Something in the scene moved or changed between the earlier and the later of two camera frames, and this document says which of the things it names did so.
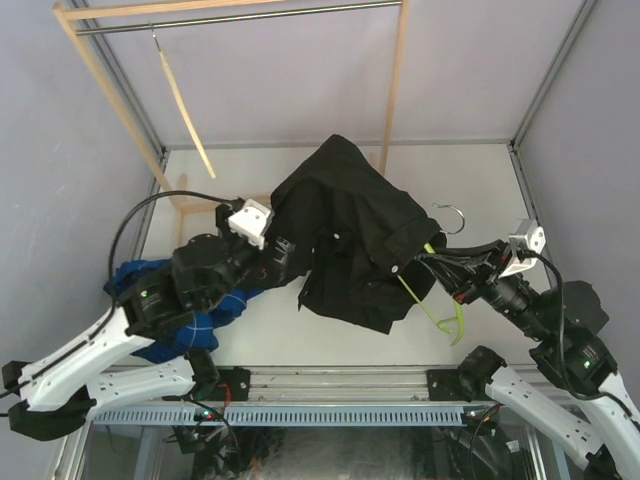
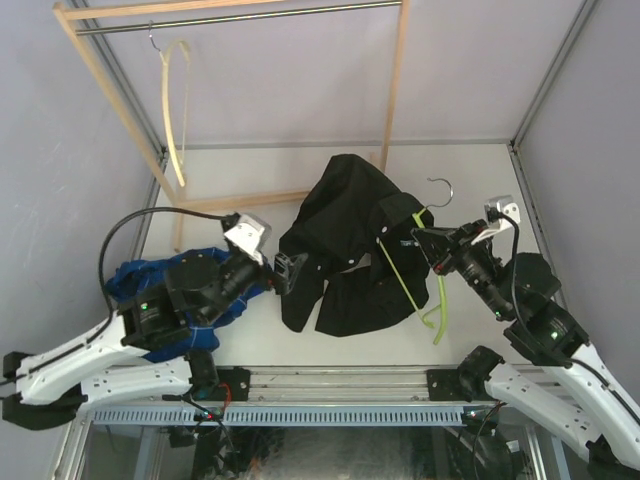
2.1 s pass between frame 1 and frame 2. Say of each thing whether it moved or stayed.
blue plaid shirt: stayed
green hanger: moved
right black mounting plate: stayed
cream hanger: moved
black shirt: moved
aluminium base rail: stayed
